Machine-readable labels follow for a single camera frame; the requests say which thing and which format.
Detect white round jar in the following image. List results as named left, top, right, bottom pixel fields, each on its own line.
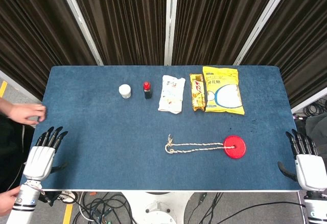
left=118, top=84, right=132, bottom=99

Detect person in dark clothes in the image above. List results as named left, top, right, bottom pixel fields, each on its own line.
left=0, top=115, right=36, bottom=193

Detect yellow sugar bag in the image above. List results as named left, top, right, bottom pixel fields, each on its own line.
left=202, top=66, right=245, bottom=116

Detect white and black sneaker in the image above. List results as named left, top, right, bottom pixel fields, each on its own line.
left=56, top=190, right=78, bottom=205

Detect white cable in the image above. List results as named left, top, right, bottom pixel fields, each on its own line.
left=78, top=192, right=97, bottom=221

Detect black cable tangle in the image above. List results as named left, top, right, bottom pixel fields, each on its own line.
left=74, top=192, right=138, bottom=224

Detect long black cable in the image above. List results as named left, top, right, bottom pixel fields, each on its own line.
left=213, top=201, right=307, bottom=224

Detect red plastic disc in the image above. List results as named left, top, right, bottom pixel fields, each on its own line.
left=223, top=135, right=247, bottom=160

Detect dark bottle with red cap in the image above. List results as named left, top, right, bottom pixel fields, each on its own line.
left=143, top=81, right=153, bottom=100

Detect white partition post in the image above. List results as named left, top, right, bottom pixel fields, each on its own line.
left=55, top=0, right=104, bottom=66
left=163, top=0, right=177, bottom=66
left=232, top=0, right=297, bottom=66

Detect blue fabric table cover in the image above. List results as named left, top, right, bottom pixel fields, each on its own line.
left=20, top=65, right=301, bottom=191

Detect white table frame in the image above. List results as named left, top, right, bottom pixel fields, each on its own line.
left=40, top=189, right=302, bottom=193

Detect white snack bag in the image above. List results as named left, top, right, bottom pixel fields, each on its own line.
left=157, top=75, right=186, bottom=115

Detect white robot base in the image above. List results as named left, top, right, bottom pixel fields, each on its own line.
left=122, top=191, right=195, bottom=224

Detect person bare hand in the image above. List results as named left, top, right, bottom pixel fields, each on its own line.
left=0, top=185, right=21, bottom=217
left=9, top=103, right=47, bottom=126

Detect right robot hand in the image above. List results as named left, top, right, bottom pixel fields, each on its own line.
left=277, top=128, right=327, bottom=191

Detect beige braided rope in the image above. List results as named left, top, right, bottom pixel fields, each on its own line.
left=165, top=134, right=237, bottom=155

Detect white partition base rail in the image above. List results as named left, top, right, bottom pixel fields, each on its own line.
left=290, top=86, right=327, bottom=114

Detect dark grey bag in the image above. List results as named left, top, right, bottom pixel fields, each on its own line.
left=304, top=113, right=327, bottom=148

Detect brown pleated curtain panel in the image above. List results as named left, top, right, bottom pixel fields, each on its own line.
left=171, top=0, right=283, bottom=66
left=240, top=0, right=327, bottom=108
left=0, top=0, right=98, bottom=101
left=66, top=0, right=169, bottom=66

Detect gold snack pack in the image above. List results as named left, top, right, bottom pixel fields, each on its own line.
left=189, top=73, right=206, bottom=112

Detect coiled black cables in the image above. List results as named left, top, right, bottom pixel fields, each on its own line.
left=302, top=102, right=327, bottom=118

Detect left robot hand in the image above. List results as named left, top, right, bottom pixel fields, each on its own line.
left=22, top=126, right=69, bottom=182

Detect person bare forearm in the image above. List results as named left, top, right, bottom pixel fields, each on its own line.
left=0, top=98, right=12, bottom=119

